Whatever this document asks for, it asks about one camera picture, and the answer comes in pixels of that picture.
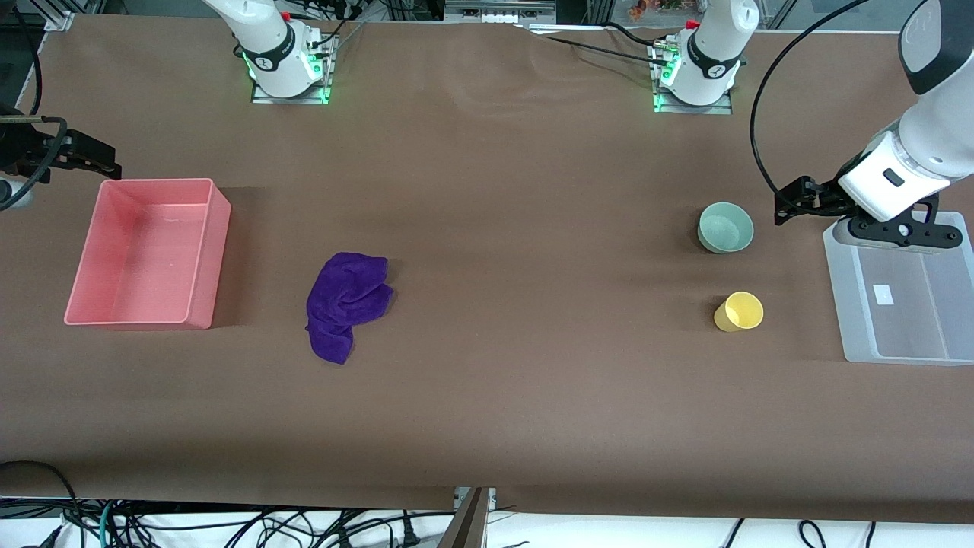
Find pale green bowl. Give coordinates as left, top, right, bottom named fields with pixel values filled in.
left=698, top=202, right=755, bottom=254

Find purple microfiber cloth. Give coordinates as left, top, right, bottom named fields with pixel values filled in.
left=306, top=252, right=394, bottom=365

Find yellow plastic cup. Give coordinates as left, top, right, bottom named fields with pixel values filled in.
left=713, top=292, right=764, bottom=333

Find pink plastic bin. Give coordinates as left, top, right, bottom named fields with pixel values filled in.
left=64, top=178, right=232, bottom=330

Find translucent plastic bin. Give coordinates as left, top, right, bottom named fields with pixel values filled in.
left=823, top=212, right=974, bottom=366

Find grey background device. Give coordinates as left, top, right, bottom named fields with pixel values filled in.
left=444, top=0, right=558, bottom=25

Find metal table beam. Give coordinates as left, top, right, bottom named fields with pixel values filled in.
left=440, top=487, right=489, bottom=548

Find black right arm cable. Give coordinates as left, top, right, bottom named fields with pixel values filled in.
left=0, top=0, right=71, bottom=212

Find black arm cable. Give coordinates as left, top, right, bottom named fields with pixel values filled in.
left=750, top=0, right=872, bottom=205
left=0, top=0, right=71, bottom=212

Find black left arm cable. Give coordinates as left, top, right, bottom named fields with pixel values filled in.
left=750, top=0, right=872, bottom=205

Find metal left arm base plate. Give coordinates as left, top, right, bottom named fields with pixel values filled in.
left=653, top=42, right=734, bottom=115

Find thick black table cable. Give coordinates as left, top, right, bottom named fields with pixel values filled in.
left=605, top=21, right=672, bottom=49

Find thin black table cable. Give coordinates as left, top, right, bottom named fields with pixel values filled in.
left=517, top=25, right=674, bottom=69

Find black floor cable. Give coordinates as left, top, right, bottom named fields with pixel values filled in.
left=0, top=460, right=81, bottom=548

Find green floor cable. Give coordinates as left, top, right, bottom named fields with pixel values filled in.
left=97, top=499, right=119, bottom=548

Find tangled black floor cables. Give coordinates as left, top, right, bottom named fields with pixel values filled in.
left=114, top=506, right=427, bottom=548

